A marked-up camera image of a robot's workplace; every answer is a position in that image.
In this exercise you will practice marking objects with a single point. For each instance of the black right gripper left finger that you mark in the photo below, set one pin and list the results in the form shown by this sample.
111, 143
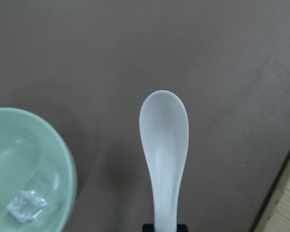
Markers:
148, 228

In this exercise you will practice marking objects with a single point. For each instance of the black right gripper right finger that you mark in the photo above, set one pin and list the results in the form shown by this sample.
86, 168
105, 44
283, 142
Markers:
182, 228

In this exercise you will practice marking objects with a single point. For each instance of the white ceramic spoon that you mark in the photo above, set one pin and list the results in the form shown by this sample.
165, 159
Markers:
164, 132

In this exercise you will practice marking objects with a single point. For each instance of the clear ice cube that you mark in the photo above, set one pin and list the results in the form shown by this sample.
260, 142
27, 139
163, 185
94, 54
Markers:
27, 205

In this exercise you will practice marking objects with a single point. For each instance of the mint green bowl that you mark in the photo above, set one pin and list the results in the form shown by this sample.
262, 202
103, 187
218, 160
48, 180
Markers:
33, 156

